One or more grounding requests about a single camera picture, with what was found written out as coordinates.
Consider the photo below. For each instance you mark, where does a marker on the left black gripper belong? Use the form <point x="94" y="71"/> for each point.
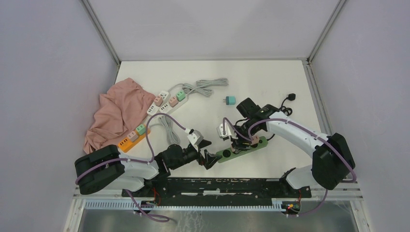
<point x="209" y="160"/>

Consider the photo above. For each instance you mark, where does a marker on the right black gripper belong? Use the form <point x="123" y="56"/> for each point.
<point x="237" y="143"/>

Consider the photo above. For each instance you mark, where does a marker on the green power strip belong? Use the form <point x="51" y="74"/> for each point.
<point x="231" y="153"/>

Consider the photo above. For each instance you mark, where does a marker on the teal usb charger plug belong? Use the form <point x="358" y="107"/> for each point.
<point x="230" y="100"/>

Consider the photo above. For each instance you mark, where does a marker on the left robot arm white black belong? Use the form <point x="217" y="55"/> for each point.
<point x="107" y="168"/>

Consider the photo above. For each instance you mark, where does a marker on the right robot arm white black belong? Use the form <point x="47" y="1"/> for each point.
<point x="332" y="161"/>

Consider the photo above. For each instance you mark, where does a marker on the pink charger plug far end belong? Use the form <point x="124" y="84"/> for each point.
<point x="254" y="140"/>

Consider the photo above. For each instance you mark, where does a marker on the pink plug on right strip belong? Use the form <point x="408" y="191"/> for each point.
<point x="173" y="101"/>

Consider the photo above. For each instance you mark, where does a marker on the green plug on white strip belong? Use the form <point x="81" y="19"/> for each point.
<point x="181" y="95"/>

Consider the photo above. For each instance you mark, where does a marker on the orange power strip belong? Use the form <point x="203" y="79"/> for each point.
<point x="126" y="145"/>

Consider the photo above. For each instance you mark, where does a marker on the pink cloth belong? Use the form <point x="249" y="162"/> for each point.
<point x="122" y="108"/>

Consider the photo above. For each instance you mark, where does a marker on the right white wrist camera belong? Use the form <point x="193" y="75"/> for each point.
<point x="224" y="131"/>

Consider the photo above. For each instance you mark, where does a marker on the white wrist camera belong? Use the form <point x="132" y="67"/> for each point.
<point x="194" y="137"/>
<point x="224" y="131"/>

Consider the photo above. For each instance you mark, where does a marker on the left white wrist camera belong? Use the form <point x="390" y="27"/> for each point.
<point x="194" y="137"/>

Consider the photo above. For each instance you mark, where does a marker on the black mounting base plate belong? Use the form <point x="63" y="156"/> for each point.
<point x="179" y="191"/>

